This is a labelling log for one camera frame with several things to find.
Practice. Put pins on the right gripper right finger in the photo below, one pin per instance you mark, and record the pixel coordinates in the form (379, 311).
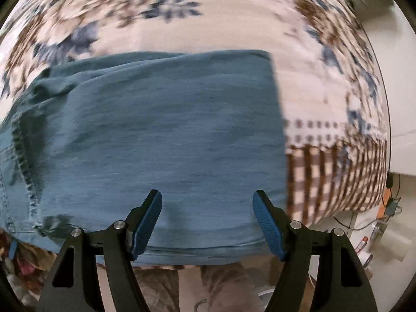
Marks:
(341, 284)

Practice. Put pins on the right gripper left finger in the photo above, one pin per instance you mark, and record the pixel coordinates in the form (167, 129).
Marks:
(73, 284)

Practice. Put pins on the blue denim pants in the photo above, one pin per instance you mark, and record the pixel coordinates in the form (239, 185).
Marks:
(88, 140)

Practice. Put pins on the floral bed blanket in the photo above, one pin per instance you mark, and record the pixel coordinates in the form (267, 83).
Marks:
(327, 75)

